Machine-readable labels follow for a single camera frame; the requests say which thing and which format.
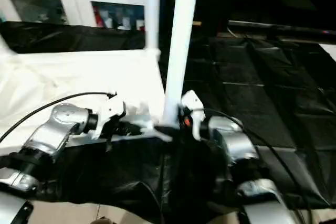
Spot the white jar blue print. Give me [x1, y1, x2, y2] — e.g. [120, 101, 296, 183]
[118, 16, 130, 30]

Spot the dark grey robot foot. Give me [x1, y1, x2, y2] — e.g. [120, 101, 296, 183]
[91, 216, 113, 224]

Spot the red packet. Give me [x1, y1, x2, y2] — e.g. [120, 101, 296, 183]
[94, 7, 102, 28]

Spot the white plastic table top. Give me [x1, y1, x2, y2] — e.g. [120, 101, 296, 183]
[0, 48, 174, 156]

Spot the black plastic mat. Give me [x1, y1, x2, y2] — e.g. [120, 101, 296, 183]
[0, 20, 336, 221]

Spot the white plastic table leg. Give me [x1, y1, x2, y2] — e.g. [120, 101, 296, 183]
[162, 0, 201, 130]
[145, 0, 161, 61]
[0, 35, 16, 57]

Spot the long black bar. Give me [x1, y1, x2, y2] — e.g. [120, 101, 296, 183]
[227, 20, 336, 36]

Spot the white flat board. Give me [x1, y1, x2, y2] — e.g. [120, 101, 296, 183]
[321, 42, 336, 62]

